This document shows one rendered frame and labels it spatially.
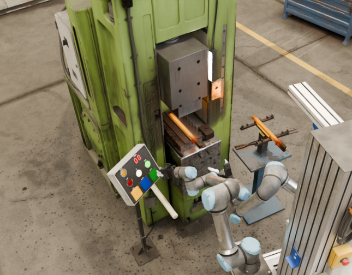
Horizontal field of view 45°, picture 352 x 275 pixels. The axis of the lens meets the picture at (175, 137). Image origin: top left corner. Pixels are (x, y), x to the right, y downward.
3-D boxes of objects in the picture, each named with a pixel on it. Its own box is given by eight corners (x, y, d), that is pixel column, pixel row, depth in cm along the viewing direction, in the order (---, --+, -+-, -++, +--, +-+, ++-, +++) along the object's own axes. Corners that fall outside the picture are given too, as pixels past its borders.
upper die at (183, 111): (202, 108, 309) (201, 98, 303) (178, 118, 302) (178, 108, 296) (172, 81, 336) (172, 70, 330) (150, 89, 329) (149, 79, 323)
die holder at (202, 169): (220, 177, 365) (221, 140, 335) (183, 196, 352) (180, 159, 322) (185, 140, 401) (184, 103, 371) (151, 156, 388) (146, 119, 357)
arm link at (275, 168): (322, 226, 274) (257, 180, 265) (324, 208, 284) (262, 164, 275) (336, 220, 265) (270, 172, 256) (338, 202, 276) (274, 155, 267)
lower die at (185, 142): (202, 143, 334) (202, 135, 328) (180, 153, 327) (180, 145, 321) (174, 114, 360) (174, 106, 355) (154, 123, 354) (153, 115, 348)
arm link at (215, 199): (249, 267, 249) (230, 185, 233) (227, 278, 245) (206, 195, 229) (238, 257, 260) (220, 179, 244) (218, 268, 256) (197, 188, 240)
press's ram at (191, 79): (217, 91, 307) (218, 43, 280) (172, 111, 294) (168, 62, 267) (186, 65, 334) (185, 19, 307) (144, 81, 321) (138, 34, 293)
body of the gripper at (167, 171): (164, 162, 290) (177, 162, 281) (170, 172, 293) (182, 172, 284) (158, 169, 285) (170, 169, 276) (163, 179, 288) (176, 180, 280)
